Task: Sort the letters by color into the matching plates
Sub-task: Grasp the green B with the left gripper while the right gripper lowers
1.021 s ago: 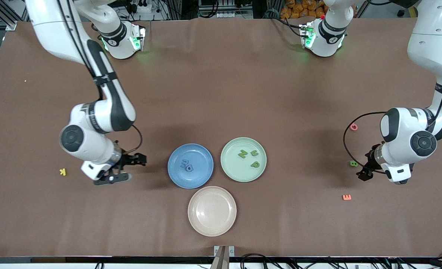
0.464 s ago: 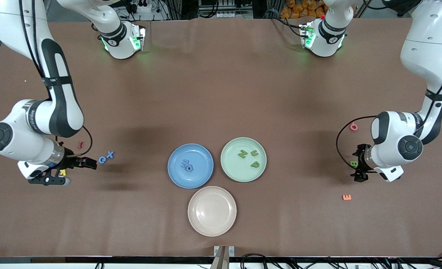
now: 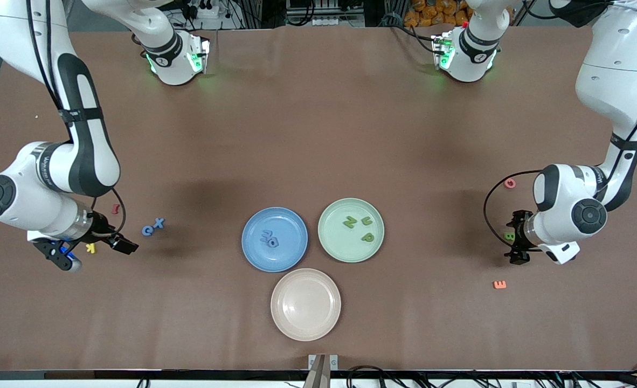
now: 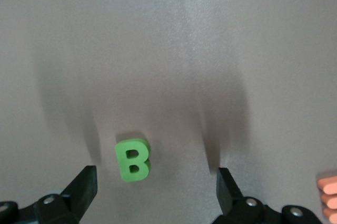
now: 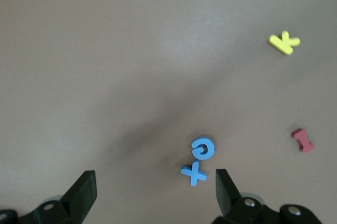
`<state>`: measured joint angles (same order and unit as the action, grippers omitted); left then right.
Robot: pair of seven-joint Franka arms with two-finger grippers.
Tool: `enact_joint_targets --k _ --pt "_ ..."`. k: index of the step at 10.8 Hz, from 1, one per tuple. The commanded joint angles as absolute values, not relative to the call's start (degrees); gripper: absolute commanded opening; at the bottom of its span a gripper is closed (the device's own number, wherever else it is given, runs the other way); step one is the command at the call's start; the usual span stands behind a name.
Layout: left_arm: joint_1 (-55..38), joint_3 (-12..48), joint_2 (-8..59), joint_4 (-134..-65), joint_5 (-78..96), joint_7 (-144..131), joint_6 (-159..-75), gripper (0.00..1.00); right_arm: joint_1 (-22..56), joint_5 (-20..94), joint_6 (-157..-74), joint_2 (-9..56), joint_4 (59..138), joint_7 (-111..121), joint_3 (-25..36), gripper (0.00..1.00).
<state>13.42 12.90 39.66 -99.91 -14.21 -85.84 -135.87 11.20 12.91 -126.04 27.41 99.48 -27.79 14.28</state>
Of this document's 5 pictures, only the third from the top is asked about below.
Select blue plate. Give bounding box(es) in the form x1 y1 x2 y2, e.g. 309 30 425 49
241 207 309 273

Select green plate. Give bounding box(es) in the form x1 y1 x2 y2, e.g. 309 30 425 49
317 198 385 264

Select beige plate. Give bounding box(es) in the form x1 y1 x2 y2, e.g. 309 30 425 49
270 268 342 342

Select brown table cover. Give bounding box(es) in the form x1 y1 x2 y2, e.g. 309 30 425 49
0 24 637 372

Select pile of orange objects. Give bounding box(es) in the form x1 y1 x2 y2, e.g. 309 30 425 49
403 0 473 27

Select white power strip with plugs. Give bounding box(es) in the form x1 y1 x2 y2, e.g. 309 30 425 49
189 3 221 19

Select long white power strip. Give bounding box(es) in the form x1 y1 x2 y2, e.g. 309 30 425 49
309 15 365 27

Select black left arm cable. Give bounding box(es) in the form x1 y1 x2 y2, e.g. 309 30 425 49
484 0 637 255

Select black cable bundle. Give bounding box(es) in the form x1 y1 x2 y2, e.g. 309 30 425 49
416 372 572 388
345 365 405 388

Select table front edge rail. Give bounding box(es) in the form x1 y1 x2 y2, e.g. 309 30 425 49
0 370 637 388

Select silver metal bracket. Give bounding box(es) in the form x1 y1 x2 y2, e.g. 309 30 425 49
308 354 339 371

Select tan wedge post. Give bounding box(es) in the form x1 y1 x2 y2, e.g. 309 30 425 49
303 354 331 388

